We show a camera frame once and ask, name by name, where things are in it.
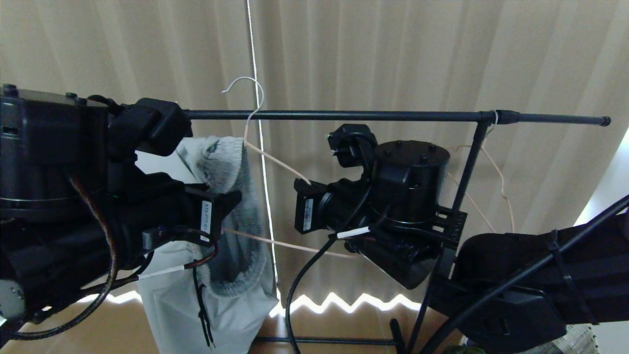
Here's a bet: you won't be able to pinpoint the pink clothes hanger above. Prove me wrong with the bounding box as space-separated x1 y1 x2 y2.
445 143 515 235
221 76 362 260

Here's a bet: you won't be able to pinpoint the white laundry basket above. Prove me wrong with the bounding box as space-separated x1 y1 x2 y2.
516 322 598 354

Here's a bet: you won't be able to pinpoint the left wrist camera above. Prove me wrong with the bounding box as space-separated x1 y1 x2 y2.
106 97 193 163

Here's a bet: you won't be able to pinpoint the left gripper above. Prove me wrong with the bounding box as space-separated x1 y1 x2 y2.
106 170 242 264

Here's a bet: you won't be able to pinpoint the pale grey shorts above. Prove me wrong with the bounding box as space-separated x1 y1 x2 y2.
135 135 280 353

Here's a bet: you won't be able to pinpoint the black clothes rack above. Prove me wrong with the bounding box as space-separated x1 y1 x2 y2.
184 109 611 354

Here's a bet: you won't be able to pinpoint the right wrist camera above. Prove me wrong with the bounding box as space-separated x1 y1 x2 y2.
327 124 379 182

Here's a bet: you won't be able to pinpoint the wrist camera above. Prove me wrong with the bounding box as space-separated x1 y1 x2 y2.
327 124 379 182
106 97 193 163

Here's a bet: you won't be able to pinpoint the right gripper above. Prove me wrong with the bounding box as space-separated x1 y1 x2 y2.
294 178 375 235

